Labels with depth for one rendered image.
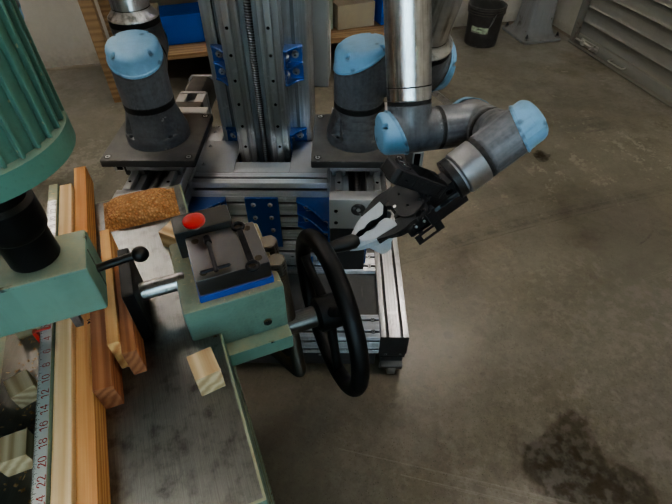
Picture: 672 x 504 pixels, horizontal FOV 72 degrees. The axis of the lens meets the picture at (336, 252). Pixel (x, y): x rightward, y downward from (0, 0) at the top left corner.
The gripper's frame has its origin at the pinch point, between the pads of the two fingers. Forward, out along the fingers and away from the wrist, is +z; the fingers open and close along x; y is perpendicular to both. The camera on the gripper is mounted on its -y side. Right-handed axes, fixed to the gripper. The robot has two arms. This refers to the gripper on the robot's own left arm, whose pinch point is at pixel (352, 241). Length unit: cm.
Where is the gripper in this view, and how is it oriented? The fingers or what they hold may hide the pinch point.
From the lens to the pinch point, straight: 77.0
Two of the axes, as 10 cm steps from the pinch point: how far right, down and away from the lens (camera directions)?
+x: -3.8, -6.6, 6.5
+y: 4.7, 4.6, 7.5
